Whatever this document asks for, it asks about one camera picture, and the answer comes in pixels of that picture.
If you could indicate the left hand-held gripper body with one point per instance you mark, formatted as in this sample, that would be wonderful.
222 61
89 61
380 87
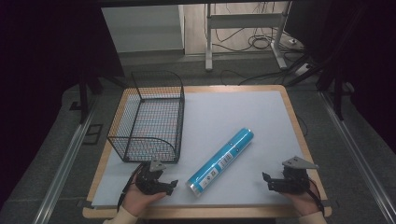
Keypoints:
149 182

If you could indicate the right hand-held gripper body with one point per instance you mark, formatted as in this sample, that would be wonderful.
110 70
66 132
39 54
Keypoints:
292 182

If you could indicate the blue cling film roll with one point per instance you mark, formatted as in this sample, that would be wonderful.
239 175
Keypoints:
219 161

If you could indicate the person's right hand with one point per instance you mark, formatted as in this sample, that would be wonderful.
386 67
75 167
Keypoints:
300 202

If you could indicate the person's left hand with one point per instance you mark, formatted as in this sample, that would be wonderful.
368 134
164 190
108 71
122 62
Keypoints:
137 200

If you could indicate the pale grey table mat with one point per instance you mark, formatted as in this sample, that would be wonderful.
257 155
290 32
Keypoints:
243 109

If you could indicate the black tripod legs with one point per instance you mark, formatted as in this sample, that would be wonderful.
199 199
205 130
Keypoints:
333 81

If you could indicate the black stand legs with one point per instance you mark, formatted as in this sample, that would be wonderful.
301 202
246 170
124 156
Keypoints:
85 90

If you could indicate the white power strip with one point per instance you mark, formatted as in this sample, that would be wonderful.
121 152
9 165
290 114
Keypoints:
303 69

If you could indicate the dark curtain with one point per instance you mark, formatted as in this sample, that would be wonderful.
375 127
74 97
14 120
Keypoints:
40 62
367 56

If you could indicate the aluminium floor rail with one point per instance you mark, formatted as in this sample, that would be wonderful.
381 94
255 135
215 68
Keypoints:
358 155
62 174

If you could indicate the black floor bracket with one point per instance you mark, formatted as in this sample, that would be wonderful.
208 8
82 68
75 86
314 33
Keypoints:
93 133

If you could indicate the white wall panel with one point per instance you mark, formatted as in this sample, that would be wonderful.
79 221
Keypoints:
143 28

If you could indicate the white metal desk frame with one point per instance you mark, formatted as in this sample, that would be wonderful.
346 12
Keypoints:
246 20

